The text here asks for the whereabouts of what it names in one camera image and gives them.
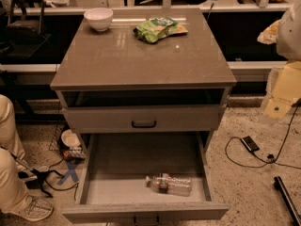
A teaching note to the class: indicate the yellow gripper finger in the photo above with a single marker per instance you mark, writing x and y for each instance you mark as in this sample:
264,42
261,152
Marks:
269,35
283,90

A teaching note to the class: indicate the clear plastic water bottle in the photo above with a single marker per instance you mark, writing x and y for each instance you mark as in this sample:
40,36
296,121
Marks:
166,184

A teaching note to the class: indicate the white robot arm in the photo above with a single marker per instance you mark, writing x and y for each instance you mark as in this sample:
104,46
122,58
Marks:
289,33

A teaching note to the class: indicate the closed grey drawer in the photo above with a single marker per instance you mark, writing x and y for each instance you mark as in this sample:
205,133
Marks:
131,119

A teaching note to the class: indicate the grey drawer cabinet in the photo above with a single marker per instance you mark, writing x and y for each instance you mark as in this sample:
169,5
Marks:
115,69

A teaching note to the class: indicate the open grey drawer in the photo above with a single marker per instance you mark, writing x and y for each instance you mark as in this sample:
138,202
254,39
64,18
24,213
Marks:
115,185

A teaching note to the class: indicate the black phone on floor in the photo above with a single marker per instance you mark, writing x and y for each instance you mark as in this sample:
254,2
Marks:
250,144

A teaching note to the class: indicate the green snack bag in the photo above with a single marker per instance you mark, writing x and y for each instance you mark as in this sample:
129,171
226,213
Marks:
156,29

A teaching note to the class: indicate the black bar on floor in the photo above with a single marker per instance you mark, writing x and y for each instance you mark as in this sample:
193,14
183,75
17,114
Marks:
279,185

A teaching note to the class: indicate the white ceramic bowl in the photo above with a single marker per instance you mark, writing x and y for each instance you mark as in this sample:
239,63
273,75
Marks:
99,19

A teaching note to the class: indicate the black chair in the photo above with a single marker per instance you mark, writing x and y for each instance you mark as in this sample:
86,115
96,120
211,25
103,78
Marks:
24,34

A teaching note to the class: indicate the black tripod stand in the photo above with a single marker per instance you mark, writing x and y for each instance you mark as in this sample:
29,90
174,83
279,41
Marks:
41,175

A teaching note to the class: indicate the white knit sneaker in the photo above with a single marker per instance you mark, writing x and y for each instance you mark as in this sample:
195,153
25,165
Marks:
32,209

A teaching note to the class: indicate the person leg beige trousers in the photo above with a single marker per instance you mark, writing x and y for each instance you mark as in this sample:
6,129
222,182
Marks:
14,195

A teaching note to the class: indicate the black wire basket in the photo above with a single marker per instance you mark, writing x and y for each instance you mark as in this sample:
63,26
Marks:
57,146

